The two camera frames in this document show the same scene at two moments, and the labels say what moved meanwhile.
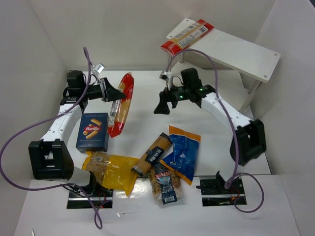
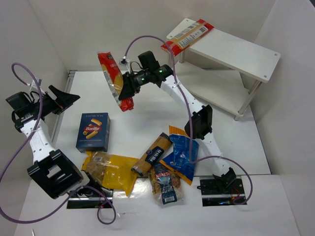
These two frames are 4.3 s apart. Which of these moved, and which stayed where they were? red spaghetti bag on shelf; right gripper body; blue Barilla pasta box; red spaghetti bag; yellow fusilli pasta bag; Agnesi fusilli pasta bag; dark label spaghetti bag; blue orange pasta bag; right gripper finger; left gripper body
Moved: right gripper body; right gripper finger; red spaghetti bag; left gripper body
Stayed: yellow fusilli pasta bag; red spaghetti bag on shelf; blue Barilla pasta box; Agnesi fusilli pasta bag; dark label spaghetti bag; blue orange pasta bag
